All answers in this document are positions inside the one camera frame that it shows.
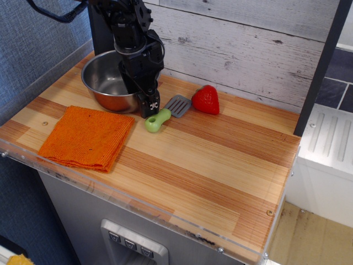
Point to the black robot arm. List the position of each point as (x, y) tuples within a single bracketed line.
[(128, 21)]

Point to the silver toy fridge cabinet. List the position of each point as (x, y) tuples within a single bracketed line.
[(82, 214)]

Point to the dark grey left post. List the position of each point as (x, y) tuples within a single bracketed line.
[(102, 37)]

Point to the dark grey post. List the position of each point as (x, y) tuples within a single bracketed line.
[(102, 37), (324, 61)]

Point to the silver dispenser button panel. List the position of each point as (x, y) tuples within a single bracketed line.
[(125, 246)]

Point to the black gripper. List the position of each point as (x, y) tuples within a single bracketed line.
[(139, 70)]

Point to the clear acrylic edge guard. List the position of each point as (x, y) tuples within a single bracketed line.
[(221, 194)]

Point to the yellow object bottom left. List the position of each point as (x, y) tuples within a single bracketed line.
[(19, 260)]

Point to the orange folded cloth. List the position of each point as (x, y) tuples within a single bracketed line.
[(87, 138)]

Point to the dark grey right post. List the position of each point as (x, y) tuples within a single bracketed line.
[(324, 61)]

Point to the white toy sink drainboard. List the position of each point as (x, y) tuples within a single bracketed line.
[(321, 178)]

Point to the stainless steel pot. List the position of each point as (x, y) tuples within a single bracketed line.
[(102, 77)]

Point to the red toy strawberry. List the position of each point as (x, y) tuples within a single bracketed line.
[(206, 100)]

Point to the green handled grey spatula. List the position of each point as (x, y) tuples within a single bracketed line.
[(176, 107)]

